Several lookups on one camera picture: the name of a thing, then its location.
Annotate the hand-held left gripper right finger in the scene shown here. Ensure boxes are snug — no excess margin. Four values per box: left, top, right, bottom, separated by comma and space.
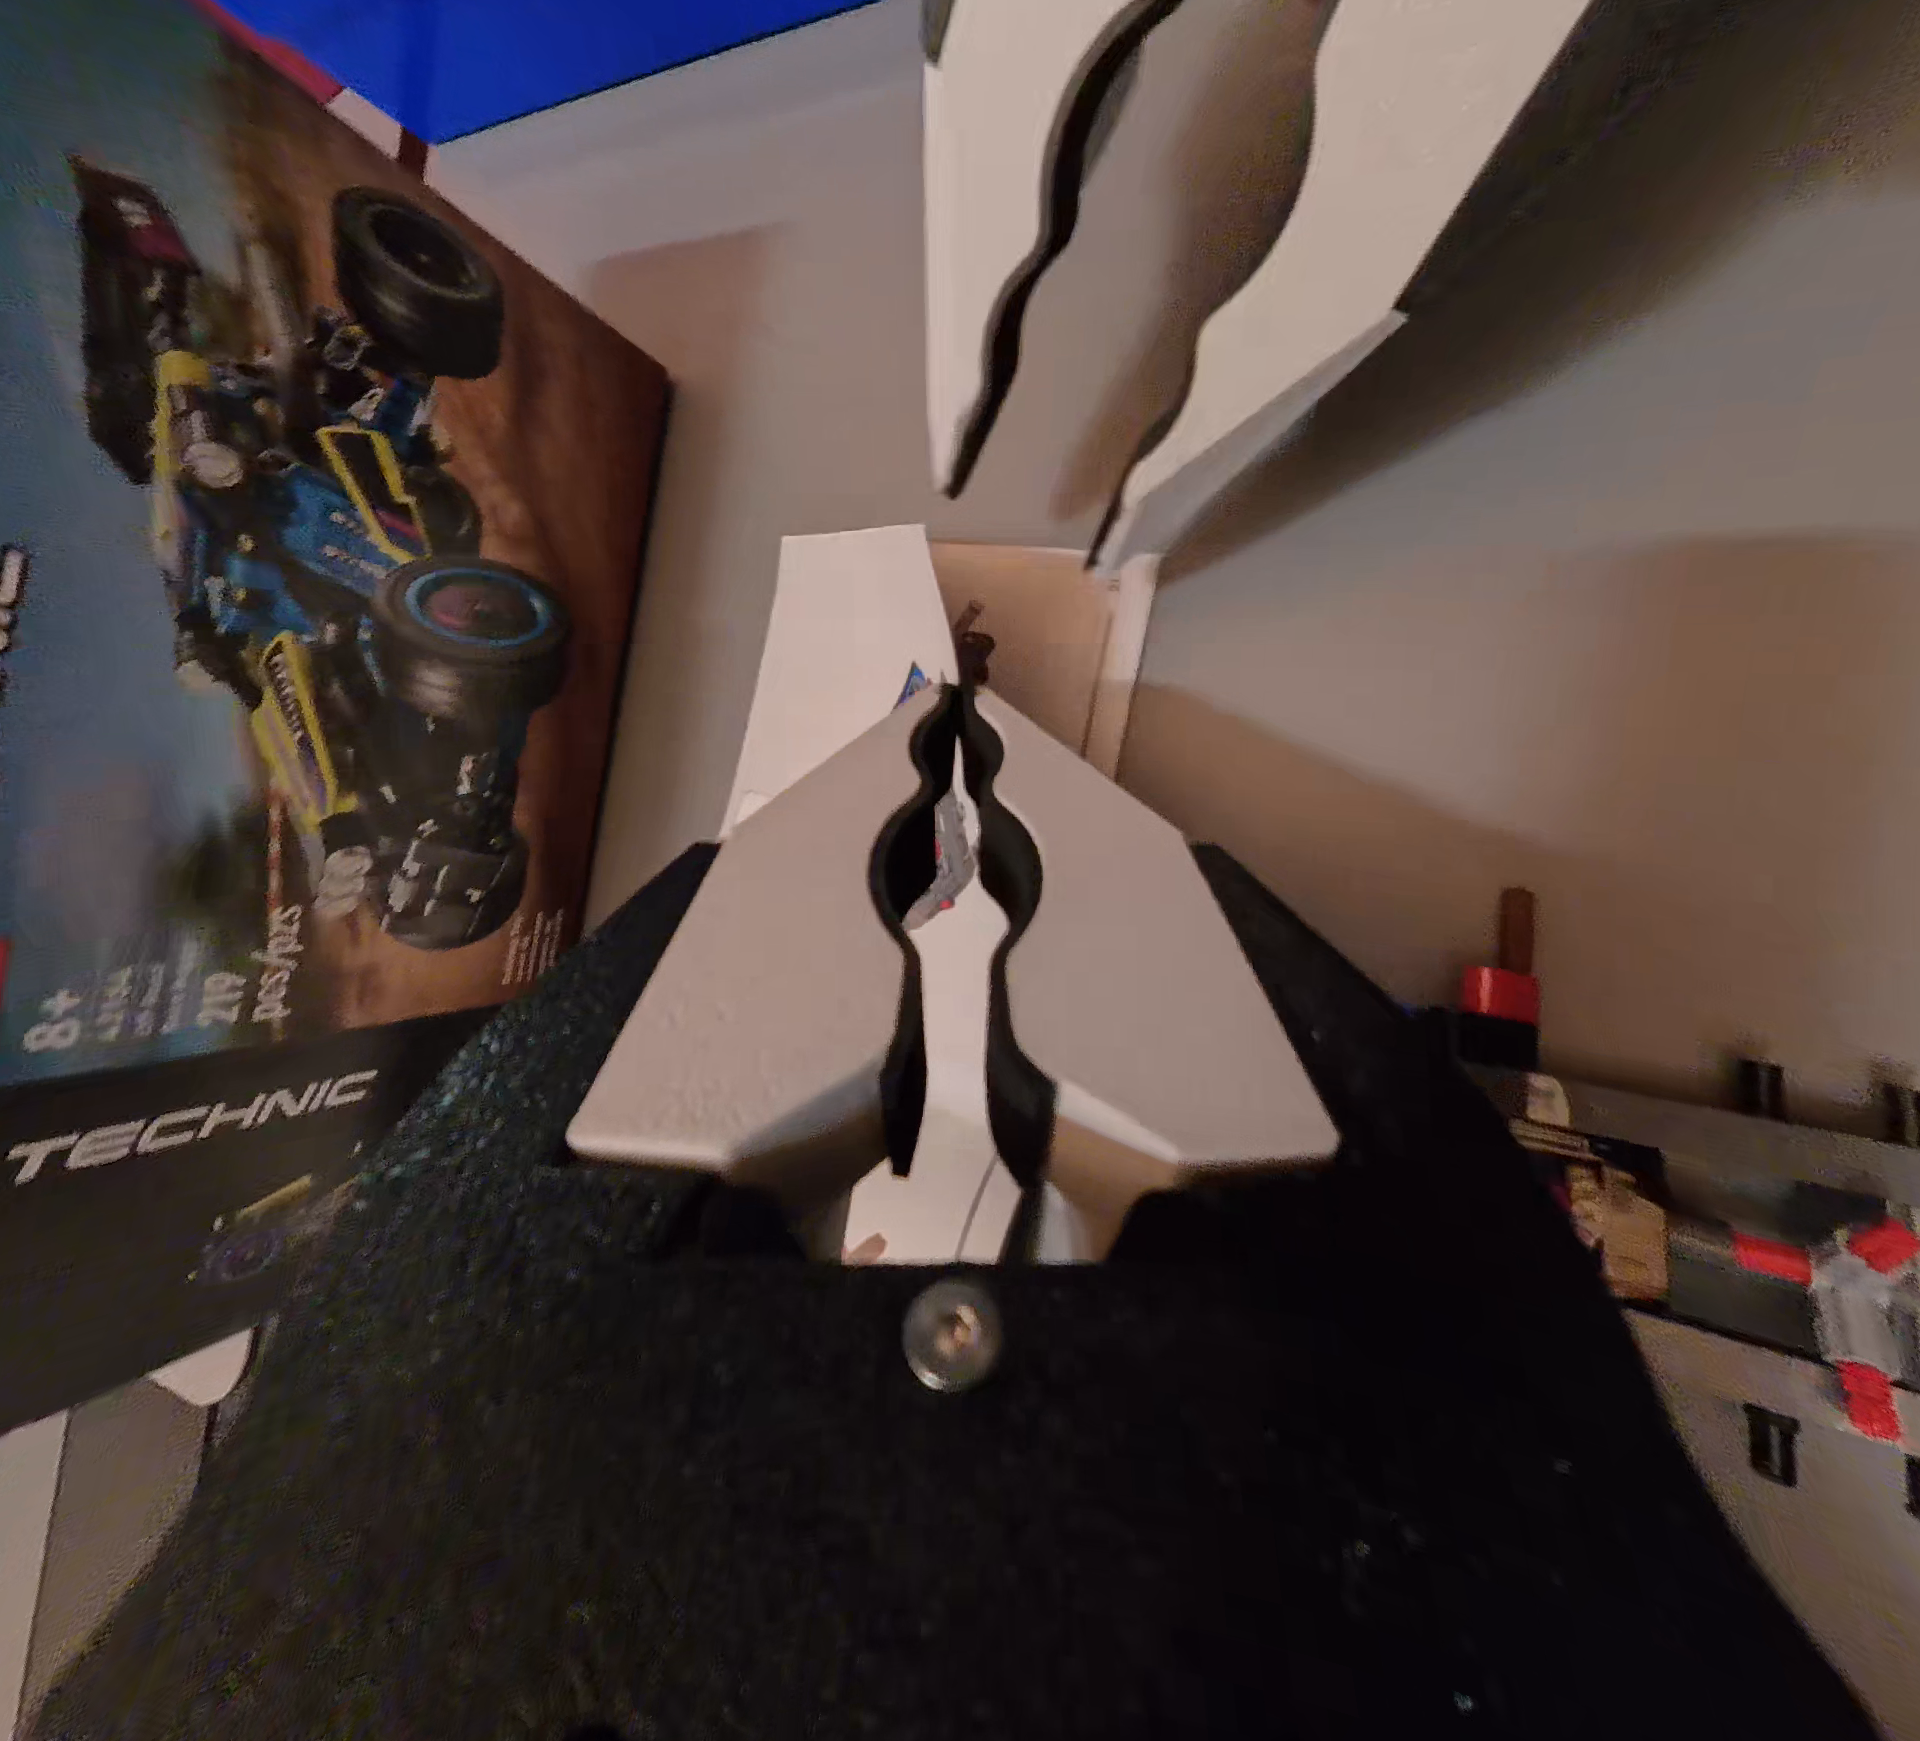
953, 689, 1340, 1265

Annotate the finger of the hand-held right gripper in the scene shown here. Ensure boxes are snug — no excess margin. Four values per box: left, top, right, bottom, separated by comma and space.
1084, 0, 1670, 574
920, 0, 1255, 501

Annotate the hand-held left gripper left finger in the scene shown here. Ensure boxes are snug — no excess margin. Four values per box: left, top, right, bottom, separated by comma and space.
568, 684, 962, 1226

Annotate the lego chassis assembly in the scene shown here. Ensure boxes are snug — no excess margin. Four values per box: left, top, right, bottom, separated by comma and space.
1410, 887, 1920, 1519

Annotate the instruction booklet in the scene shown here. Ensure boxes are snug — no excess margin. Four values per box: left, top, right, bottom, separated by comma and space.
721, 525, 1163, 942

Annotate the lego set box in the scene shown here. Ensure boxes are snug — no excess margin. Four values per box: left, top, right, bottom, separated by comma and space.
0, 0, 676, 1435

